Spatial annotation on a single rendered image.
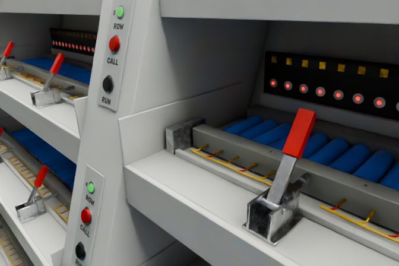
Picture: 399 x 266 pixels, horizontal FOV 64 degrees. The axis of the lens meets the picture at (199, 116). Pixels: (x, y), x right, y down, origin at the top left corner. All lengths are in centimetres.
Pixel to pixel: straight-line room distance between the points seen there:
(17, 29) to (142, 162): 73
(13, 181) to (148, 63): 51
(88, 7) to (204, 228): 32
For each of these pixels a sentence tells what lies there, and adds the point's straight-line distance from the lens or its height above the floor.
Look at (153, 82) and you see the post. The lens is 33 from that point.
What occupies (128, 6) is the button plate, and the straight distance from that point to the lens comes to 35.
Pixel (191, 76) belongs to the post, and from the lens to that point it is 37.
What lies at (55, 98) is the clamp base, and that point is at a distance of 58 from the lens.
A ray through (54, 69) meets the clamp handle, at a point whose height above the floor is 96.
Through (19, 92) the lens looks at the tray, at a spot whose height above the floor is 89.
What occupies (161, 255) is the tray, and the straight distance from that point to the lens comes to 43.
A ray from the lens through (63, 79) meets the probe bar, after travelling 64.
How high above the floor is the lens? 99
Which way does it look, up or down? 7 degrees down
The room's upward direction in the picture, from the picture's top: 11 degrees clockwise
